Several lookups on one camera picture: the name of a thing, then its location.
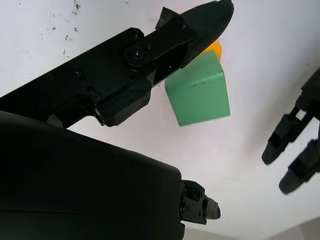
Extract green cube block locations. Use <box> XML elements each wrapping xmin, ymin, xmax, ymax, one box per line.
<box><xmin>164</xmin><ymin>51</ymin><xmax>232</xmax><ymax>128</ymax></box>

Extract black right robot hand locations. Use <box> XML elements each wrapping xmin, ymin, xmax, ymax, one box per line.
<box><xmin>0</xmin><ymin>0</ymin><xmax>235</xmax><ymax>240</ymax></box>

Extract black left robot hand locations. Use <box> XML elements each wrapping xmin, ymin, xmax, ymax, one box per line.
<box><xmin>261</xmin><ymin>72</ymin><xmax>320</xmax><ymax>195</ymax></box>

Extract yellow cube block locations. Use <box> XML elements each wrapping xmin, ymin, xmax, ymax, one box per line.
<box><xmin>201</xmin><ymin>39</ymin><xmax>223</xmax><ymax>63</ymax></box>

